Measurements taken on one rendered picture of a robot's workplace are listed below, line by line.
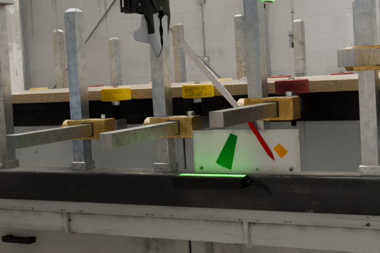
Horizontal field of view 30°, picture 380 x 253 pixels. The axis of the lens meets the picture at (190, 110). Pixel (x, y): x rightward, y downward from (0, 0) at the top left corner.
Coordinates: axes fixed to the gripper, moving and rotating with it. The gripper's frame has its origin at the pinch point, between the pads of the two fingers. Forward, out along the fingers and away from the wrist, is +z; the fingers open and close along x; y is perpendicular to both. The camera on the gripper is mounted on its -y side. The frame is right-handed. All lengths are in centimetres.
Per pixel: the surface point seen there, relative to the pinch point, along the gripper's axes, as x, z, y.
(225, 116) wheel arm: 12.5, 13.6, -19.9
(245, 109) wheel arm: 3.1, 12.9, -20.1
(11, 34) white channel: -115, -17, 140
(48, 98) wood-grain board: -34, 10, 57
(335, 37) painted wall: -750, -30, 167
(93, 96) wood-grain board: -33, 10, 41
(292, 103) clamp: -14.1, 13.0, -24.0
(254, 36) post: -14.9, -2.1, -15.6
